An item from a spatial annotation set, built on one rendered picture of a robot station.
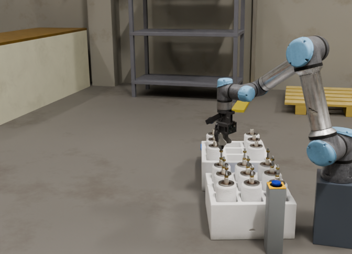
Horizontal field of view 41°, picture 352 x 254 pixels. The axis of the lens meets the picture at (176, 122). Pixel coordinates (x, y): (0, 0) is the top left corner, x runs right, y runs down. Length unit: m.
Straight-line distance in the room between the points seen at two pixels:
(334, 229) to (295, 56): 0.79
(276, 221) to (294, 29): 3.61
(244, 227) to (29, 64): 3.08
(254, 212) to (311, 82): 0.65
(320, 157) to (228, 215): 0.50
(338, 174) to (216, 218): 0.57
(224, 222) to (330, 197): 0.48
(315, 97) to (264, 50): 3.53
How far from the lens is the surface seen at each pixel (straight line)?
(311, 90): 2.00
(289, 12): 5.44
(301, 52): 1.97
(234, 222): 2.22
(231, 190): 2.18
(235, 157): 2.81
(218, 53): 5.58
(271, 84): 2.27
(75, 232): 2.38
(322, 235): 2.27
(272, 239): 2.13
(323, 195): 2.18
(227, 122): 2.31
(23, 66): 4.66
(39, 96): 4.89
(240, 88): 2.22
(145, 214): 2.48
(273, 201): 2.05
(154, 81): 5.03
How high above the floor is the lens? 1.12
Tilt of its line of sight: 16 degrees down
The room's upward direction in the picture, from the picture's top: 1 degrees counter-clockwise
